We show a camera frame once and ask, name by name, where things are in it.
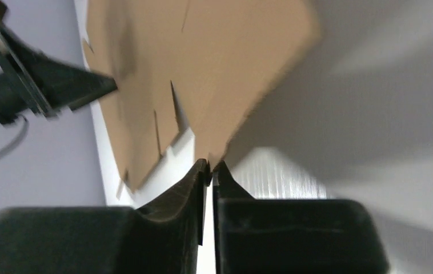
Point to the brown cardboard box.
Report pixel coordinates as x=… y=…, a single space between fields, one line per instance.
x=214 y=60

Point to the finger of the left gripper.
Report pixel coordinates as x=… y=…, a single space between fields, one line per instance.
x=53 y=85

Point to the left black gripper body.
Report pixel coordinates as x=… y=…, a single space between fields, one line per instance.
x=23 y=84

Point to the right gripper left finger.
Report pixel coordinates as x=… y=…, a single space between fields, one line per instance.
x=161 y=236

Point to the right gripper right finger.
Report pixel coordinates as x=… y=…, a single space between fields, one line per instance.
x=291 y=235

